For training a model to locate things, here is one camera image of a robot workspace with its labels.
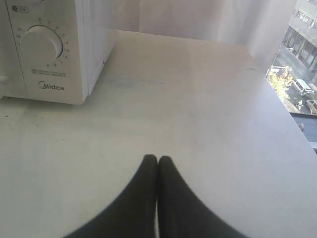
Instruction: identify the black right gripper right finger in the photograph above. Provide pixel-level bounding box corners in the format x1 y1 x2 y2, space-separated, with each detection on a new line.
157 156 245 238

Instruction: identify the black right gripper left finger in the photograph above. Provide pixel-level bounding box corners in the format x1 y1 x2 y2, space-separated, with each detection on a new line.
66 154 158 238

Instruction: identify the white Midea microwave body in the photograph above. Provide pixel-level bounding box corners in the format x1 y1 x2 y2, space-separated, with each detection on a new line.
0 0 118 105

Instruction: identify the lower white timer knob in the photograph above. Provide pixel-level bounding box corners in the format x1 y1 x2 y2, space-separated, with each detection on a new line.
20 25 63 66

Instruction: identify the white sheer curtain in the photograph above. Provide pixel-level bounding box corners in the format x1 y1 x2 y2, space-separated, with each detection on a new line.
117 0 297 71

